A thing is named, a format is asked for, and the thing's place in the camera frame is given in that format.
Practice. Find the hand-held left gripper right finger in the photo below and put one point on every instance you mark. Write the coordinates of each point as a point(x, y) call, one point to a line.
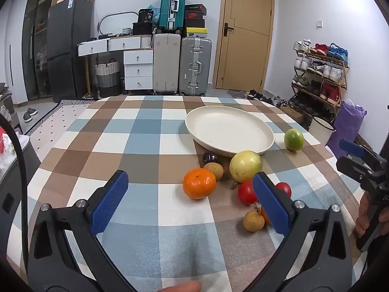
point(269, 200)

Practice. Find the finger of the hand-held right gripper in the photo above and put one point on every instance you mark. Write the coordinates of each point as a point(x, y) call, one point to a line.
point(351, 147)
point(349, 167)

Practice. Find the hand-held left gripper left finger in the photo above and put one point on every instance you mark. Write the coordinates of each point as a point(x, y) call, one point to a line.
point(111, 200)

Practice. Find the orange mandarin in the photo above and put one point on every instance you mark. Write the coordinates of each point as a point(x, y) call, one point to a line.
point(265, 216)
point(199, 184)

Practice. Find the red tomato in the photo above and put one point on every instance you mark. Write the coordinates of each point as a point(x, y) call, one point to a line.
point(284, 188)
point(246, 192)

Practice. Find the brown longan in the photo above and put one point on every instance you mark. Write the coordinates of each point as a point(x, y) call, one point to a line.
point(253, 221)
point(213, 170)

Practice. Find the yellow-green guava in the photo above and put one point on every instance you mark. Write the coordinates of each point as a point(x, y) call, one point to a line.
point(245, 166)

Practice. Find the green mottled citrus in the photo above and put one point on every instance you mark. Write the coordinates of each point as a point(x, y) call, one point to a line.
point(293, 139)

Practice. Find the dark purple plum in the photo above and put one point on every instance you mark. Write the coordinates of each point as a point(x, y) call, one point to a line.
point(210, 158)

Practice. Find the cream round plate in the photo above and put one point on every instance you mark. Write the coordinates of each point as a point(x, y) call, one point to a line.
point(228, 127)

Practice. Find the person's right forearm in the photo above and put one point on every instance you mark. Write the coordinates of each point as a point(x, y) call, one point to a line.
point(369, 258)

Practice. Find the person's right hand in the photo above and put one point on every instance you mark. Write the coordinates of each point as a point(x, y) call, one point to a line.
point(362, 214)

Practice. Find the person's left hand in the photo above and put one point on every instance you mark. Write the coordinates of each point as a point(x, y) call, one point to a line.
point(182, 287)

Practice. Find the brown patterned doormat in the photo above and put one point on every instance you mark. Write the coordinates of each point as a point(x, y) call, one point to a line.
point(361, 141)

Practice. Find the purple bag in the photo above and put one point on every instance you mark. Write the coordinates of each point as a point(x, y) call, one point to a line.
point(349, 124)

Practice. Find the white bucket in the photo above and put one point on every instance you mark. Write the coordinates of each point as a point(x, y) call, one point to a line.
point(320, 129)

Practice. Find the dry brown stem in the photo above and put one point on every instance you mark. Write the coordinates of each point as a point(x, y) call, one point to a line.
point(234, 185)

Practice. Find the collection of racked sneakers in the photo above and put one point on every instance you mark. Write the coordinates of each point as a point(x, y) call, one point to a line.
point(329, 92)

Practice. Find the checked tablecloth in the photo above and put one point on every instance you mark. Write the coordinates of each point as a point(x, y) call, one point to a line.
point(146, 146)

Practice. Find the wooden shoe rack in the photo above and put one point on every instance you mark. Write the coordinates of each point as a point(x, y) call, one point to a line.
point(345, 80)

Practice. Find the brown cardboard box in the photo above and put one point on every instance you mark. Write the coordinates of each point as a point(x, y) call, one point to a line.
point(291, 112)

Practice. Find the dotted rug striped border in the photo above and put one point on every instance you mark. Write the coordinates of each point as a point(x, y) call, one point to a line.
point(51, 121)

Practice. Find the dark cabinet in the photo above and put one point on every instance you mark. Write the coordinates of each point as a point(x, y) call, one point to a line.
point(12, 188)

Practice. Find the loose pile of dark shoes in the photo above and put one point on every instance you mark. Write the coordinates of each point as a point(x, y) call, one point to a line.
point(258, 95)

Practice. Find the white plastic bag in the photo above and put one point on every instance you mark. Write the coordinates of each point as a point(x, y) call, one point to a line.
point(12, 149)

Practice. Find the grey door mat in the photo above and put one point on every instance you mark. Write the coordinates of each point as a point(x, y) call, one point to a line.
point(235, 92)

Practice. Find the grey slippers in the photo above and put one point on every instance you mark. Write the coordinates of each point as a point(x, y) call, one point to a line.
point(30, 114)

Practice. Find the woven laundry basket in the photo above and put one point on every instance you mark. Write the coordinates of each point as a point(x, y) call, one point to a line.
point(108, 77)

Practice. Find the wooden stick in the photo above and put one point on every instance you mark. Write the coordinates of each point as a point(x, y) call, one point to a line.
point(88, 76)

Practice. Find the white drawer desk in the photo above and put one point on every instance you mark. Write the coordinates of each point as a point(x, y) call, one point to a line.
point(138, 70)

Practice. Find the beige suitcase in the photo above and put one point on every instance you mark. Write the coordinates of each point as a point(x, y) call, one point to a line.
point(166, 62)

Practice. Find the silver suitcase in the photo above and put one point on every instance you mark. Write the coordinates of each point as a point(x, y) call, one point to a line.
point(194, 65)

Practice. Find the wooden door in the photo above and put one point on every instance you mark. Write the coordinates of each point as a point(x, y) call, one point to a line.
point(243, 33)

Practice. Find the black refrigerator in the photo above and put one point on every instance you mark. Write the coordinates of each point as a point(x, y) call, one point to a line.
point(70, 48)

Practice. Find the white wardrobe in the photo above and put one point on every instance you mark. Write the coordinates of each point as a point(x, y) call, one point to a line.
point(16, 67)

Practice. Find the small white basket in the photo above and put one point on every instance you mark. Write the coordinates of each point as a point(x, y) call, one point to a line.
point(127, 31)

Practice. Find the black storage box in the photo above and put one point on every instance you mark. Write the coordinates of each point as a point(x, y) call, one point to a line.
point(142, 29)

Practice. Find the glass display cabinet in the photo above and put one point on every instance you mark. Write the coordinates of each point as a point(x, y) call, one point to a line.
point(33, 36)

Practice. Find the yellow and white shoe box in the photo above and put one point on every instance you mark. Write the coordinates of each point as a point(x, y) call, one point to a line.
point(196, 32)

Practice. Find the curved metal hoop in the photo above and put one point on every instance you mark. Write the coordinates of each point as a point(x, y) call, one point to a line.
point(117, 13)

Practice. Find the black printed bag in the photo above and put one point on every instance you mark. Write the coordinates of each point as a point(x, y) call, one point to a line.
point(145, 15)

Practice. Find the plain black shoe box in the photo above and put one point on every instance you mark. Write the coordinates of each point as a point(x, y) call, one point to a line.
point(194, 22)

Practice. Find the blue plastic bag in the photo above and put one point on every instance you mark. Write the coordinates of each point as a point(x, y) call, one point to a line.
point(155, 10)

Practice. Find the black shoe box red logo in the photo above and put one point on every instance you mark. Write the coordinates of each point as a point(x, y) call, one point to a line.
point(195, 15)

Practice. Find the teal suitcase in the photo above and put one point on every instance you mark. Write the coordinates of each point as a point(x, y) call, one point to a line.
point(171, 7)

